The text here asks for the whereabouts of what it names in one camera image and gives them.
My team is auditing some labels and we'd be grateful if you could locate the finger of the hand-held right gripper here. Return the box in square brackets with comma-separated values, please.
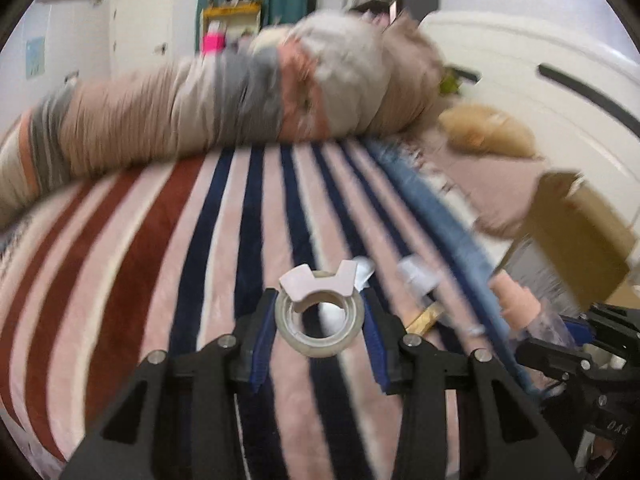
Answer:
[557, 304, 640, 345]
[515, 337, 596, 381]

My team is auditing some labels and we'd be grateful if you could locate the clear plastic bottle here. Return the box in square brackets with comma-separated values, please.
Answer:
[522, 305, 583, 361]

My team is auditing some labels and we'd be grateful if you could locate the striped plush blanket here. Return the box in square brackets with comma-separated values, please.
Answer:
[0, 137, 506, 480]

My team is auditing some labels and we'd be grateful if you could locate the green small toy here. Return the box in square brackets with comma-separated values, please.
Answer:
[439, 67, 463, 97]

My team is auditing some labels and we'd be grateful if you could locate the golden wooden stick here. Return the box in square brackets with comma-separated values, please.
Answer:
[405, 302, 446, 335]

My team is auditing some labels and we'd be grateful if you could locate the wall poster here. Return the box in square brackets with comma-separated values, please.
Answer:
[25, 37, 47, 80]

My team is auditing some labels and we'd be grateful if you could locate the clear tape roll pink cutter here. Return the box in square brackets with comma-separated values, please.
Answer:
[274, 258, 369, 359]

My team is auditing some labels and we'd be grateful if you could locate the blue denim cloth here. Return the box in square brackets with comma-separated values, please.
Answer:
[367, 140, 538, 396]

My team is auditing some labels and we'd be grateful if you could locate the white crumpled paper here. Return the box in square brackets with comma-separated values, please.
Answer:
[350, 255, 377, 291]

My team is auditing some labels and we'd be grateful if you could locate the white door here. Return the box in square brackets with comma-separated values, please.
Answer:
[109, 0, 177, 78]

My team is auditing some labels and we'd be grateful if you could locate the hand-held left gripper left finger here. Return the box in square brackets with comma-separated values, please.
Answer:
[60, 288, 279, 480]

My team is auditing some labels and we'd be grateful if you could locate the yellow framed rack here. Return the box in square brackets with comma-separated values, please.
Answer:
[201, 2, 263, 43]

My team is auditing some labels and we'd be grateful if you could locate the rolled beige grey quilt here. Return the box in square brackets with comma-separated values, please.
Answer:
[0, 10, 443, 228]

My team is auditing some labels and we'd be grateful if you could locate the mauve bed sheet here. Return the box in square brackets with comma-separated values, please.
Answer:
[425, 147, 546, 238]

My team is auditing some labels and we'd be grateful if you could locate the cardboard box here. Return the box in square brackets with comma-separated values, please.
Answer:
[492, 171, 638, 313]

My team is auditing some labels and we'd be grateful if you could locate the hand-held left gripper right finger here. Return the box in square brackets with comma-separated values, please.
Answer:
[361, 289, 576, 480]

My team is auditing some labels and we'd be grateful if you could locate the white headboard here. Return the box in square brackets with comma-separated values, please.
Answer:
[417, 10, 640, 221]

